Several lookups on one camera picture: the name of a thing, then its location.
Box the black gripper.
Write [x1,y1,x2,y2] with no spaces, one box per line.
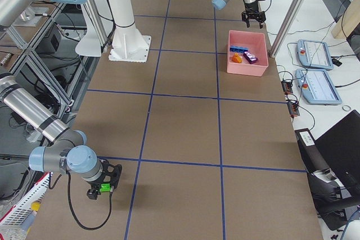
[86,159,122,200]
[241,0,266,29]

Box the green block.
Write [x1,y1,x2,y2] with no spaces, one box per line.
[100,183,112,193]

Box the long blue block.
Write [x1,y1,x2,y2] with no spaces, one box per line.
[229,45,248,53]

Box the purple sloped block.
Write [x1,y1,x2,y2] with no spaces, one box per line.
[243,51,258,64]

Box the orange sloped block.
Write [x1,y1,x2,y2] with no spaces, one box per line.
[231,53,242,64]

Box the pink plastic box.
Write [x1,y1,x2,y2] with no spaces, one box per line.
[227,30,268,76]

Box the upper teach pendant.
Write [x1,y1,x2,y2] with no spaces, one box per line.
[296,39,334,70]

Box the teach pendant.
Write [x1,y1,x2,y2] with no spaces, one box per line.
[296,39,334,70]
[295,69,342,105]

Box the lower teach pendant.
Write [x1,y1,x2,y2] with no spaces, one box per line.
[295,69,342,105]

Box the white plastic basket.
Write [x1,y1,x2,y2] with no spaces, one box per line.
[1,173,53,239]

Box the aluminium frame post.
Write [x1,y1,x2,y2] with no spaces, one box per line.
[269,0,304,58]

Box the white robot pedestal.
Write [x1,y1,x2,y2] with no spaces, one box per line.
[109,0,151,63]

